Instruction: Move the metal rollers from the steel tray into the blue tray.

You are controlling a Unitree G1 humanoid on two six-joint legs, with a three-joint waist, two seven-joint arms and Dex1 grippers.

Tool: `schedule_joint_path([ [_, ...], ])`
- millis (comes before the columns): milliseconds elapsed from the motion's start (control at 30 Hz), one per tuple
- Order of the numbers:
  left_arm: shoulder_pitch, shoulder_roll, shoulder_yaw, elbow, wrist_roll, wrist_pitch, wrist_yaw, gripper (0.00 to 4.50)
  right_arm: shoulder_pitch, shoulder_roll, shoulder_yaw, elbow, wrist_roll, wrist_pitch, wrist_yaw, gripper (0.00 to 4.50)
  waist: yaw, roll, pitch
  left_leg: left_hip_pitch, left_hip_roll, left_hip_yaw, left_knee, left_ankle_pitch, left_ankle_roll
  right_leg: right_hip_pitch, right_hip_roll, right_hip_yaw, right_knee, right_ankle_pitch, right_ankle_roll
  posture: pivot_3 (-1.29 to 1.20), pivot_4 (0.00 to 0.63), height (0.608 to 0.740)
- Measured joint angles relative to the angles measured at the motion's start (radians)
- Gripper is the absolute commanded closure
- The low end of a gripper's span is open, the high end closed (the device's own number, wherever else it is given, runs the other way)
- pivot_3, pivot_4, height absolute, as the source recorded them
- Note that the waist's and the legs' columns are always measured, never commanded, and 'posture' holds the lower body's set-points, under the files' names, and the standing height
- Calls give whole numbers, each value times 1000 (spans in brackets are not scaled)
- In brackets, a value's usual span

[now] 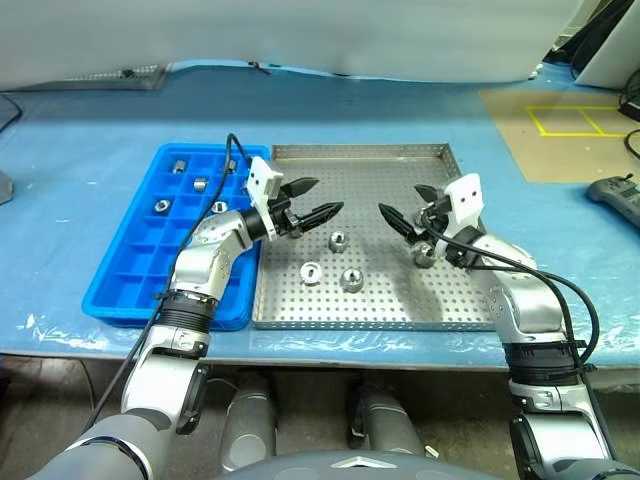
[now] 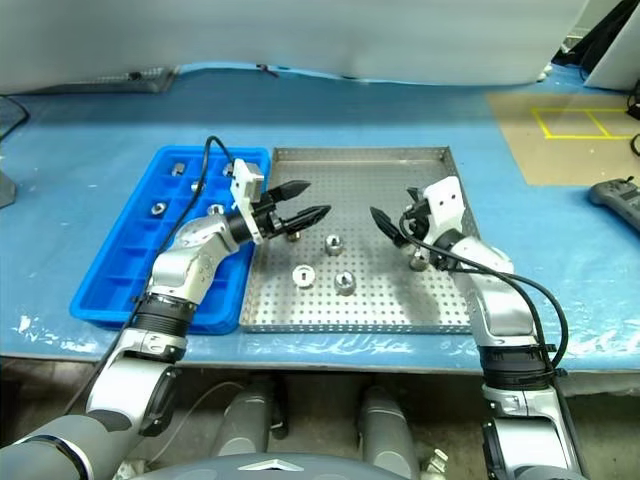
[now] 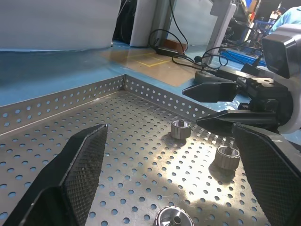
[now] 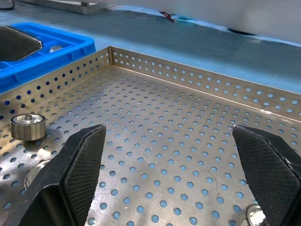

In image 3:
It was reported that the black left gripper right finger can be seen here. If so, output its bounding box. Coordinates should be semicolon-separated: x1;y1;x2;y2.
231;123;301;226

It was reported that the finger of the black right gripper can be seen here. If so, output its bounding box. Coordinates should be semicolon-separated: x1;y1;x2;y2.
182;81;238;103
196;110;280;137

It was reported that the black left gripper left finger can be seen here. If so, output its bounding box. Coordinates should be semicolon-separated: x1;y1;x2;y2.
0;124;109;226

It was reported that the black computer mouse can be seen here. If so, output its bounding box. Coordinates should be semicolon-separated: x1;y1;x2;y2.
194;70;221;83

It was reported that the metal nut in metal tray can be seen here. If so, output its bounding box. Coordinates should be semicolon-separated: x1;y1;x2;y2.
169;119;190;140

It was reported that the blue rack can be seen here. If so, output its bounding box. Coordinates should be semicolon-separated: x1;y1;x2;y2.
222;48;268;65

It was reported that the brown mat with yellow tape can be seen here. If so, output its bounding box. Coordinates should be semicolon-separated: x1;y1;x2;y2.
100;46;197;88

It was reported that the black power adapter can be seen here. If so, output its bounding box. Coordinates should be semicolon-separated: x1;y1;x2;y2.
155;46;187;57

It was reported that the perforated metal tray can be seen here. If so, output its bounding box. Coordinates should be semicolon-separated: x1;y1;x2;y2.
0;73;279;226

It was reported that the white monitor stand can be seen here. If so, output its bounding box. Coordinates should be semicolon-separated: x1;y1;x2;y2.
202;0;238;69

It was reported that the person in light blue shirt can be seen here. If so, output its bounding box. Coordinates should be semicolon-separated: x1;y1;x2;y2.
269;6;301;35

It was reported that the white grey panel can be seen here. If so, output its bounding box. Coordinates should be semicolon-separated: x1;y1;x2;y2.
130;0;174;47

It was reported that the white backdrop sheet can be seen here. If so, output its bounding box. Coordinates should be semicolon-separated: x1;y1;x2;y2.
0;0;123;51

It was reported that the knurled metal ring right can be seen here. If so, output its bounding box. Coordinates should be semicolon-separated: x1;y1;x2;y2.
215;145;241;170

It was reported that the black power cable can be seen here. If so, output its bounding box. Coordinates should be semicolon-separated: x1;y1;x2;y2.
148;0;189;56

